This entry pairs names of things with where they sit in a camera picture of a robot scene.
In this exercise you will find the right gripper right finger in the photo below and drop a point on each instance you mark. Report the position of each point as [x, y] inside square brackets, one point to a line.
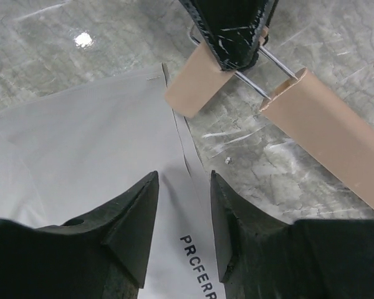
[259, 256]

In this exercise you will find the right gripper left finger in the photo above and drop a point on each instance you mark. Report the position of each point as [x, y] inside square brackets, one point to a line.
[100, 254]

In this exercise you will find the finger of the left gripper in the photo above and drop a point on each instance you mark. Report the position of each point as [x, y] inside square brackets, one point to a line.
[232, 28]

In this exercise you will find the wooden clip hanger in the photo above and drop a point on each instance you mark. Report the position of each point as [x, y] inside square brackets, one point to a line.
[302, 107]

